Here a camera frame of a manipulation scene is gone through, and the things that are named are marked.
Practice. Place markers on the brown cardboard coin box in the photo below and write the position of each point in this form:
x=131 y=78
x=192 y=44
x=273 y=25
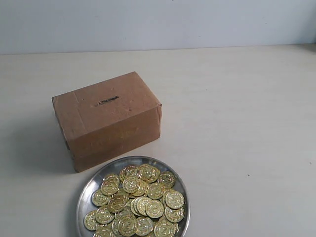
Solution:
x=107 y=119

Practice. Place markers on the gold coin top centre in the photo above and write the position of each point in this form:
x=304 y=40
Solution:
x=131 y=171

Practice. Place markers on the gold coin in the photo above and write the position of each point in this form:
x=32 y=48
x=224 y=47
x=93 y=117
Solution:
x=131 y=184
x=109 y=188
x=154 y=209
x=174 y=200
x=90 y=222
x=131 y=171

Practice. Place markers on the round steel plate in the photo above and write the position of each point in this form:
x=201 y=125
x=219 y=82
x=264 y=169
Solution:
x=85 y=204

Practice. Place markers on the gold coin upper left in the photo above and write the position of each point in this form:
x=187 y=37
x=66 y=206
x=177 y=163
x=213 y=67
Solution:
x=109 y=188

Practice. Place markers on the gold coin right side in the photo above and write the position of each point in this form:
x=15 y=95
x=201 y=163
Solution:
x=174 y=200

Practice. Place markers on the gold coin lower centre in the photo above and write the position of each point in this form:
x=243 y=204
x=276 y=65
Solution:
x=154 y=209

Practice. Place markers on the gold coin far left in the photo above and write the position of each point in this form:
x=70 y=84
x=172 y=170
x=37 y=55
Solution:
x=90 y=222

